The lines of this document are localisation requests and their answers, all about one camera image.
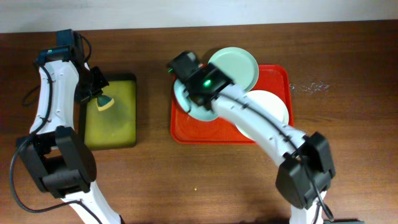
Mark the black tray with yellow liquid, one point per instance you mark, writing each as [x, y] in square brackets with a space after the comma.
[115, 127]

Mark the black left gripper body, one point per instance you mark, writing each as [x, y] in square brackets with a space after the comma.
[92, 94]

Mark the white cream plate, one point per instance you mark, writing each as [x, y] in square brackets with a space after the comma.
[271, 103]

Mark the light blue plate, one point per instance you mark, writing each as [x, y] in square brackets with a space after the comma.
[187, 105]

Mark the red plastic tray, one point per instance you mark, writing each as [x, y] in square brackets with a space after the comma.
[187, 130]

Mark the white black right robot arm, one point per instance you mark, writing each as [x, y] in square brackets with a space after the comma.
[305, 163]

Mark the yellow green sponge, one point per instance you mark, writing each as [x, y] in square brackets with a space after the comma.
[104, 102]

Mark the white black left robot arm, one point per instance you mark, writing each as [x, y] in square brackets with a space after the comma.
[55, 156]

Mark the mint green plate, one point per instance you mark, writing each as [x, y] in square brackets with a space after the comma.
[239, 65]

